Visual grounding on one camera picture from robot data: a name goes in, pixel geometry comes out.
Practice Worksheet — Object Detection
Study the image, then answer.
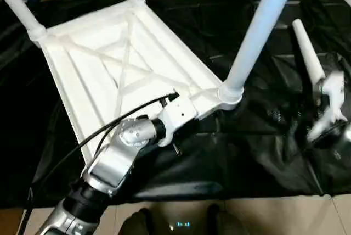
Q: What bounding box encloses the white plastic table top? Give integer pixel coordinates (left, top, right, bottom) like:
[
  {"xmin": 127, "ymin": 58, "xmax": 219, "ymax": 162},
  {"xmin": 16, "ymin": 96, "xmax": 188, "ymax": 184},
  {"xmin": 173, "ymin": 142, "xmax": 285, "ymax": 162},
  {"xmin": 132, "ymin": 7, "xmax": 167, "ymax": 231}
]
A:
[{"xmin": 29, "ymin": 0, "xmax": 244, "ymax": 171}]

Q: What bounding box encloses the black mat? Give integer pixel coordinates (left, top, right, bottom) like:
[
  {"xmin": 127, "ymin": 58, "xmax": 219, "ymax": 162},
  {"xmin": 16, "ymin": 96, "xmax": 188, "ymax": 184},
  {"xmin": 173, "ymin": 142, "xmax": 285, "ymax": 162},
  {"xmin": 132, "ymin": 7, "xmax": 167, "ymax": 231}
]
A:
[{"xmin": 0, "ymin": 0, "xmax": 351, "ymax": 208}]

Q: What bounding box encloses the dark left robot foot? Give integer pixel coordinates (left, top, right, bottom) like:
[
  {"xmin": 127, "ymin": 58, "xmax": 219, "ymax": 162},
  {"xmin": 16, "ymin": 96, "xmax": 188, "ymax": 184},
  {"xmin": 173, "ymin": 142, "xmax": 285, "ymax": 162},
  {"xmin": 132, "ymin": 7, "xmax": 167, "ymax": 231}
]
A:
[{"xmin": 119, "ymin": 208, "xmax": 154, "ymax": 235}]

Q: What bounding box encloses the brown cardboard sheet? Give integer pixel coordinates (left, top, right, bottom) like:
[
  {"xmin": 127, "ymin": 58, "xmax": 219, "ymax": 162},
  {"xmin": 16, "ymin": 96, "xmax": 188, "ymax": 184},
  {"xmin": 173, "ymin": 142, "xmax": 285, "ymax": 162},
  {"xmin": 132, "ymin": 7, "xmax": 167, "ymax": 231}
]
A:
[{"xmin": 0, "ymin": 209, "xmax": 27, "ymax": 235}]

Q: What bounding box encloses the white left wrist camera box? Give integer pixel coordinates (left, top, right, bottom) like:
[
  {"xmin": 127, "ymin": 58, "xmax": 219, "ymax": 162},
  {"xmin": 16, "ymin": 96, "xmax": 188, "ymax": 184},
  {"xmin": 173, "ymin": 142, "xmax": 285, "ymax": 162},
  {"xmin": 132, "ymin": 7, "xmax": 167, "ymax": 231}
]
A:
[{"xmin": 157, "ymin": 94, "xmax": 199, "ymax": 148}]

